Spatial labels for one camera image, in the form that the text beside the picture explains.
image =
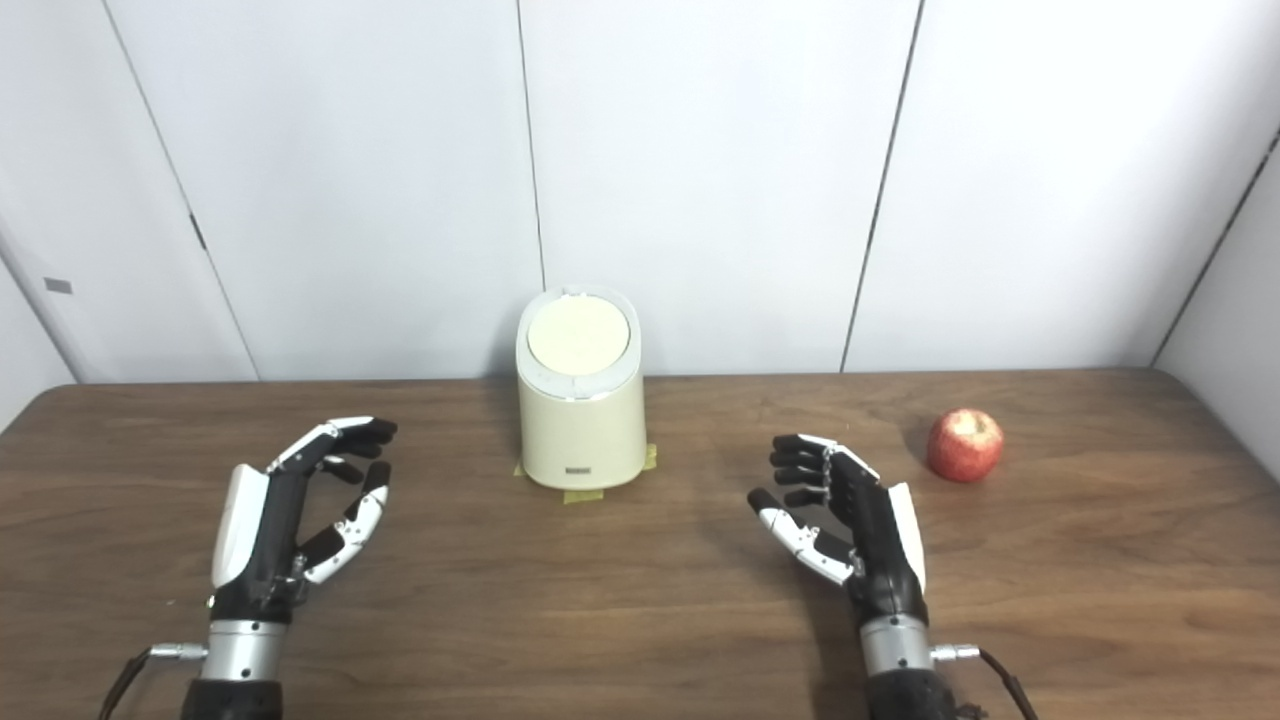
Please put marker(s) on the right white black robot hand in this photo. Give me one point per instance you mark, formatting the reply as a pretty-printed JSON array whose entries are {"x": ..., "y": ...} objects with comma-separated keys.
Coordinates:
[{"x": 880, "y": 530}]

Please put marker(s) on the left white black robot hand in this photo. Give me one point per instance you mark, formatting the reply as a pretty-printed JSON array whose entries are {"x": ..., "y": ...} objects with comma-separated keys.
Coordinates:
[{"x": 258, "y": 520}]

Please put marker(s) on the red apple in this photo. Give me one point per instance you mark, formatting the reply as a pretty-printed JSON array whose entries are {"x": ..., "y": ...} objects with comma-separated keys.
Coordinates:
[{"x": 965, "y": 447}]

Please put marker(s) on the round cream bin lid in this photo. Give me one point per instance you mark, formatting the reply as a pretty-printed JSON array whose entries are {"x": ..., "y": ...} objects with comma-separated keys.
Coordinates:
[{"x": 578, "y": 335}]

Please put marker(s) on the cream-colored bin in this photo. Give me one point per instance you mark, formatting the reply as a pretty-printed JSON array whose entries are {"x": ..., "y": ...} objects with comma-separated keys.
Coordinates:
[{"x": 580, "y": 430}]

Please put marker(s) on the black wall panel hinge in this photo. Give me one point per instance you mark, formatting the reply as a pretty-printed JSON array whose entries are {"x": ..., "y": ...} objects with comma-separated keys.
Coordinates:
[{"x": 198, "y": 231}]

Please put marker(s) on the grey wall label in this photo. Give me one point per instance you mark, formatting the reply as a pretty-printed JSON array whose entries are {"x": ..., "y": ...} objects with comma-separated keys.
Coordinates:
[{"x": 58, "y": 285}]

